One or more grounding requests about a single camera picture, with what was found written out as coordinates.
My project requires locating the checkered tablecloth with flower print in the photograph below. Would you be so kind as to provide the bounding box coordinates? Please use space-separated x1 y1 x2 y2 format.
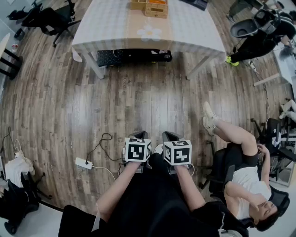
71 0 227 62

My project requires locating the white cloth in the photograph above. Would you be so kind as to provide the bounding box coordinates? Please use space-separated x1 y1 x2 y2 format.
4 156 36 188

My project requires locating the black chair with clothes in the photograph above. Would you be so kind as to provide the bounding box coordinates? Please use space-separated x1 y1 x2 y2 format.
0 172 53 235

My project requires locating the white charger with cable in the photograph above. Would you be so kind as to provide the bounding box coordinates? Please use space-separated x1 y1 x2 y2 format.
13 138 25 158

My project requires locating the wicker basket with compartments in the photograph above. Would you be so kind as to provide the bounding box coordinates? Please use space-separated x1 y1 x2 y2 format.
129 0 169 19

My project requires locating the black diamond-plate case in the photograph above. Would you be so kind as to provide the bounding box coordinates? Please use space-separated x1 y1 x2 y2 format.
96 49 173 69

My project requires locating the person's right forearm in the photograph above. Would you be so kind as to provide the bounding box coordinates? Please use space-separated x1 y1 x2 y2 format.
173 164 206 213

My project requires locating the white desk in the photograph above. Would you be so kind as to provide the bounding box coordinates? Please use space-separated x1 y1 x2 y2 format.
253 46 296 87

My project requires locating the white power strip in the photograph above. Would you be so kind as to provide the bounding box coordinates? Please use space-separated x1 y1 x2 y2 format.
75 157 94 169

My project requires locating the person's black clothing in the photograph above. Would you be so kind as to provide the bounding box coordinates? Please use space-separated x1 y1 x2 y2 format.
60 152 249 237

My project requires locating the person's left forearm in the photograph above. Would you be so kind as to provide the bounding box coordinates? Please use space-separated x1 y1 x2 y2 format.
96 161 143 223

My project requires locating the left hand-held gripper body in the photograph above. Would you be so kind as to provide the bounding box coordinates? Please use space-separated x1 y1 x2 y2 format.
122 131 153 174

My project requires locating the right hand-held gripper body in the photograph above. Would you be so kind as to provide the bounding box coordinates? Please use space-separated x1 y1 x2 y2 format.
162 131 195 176

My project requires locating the black mesh office chair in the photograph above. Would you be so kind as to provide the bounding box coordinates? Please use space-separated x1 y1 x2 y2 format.
198 138 291 237

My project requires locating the round side table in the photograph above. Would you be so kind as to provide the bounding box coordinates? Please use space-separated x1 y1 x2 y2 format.
0 33 24 81

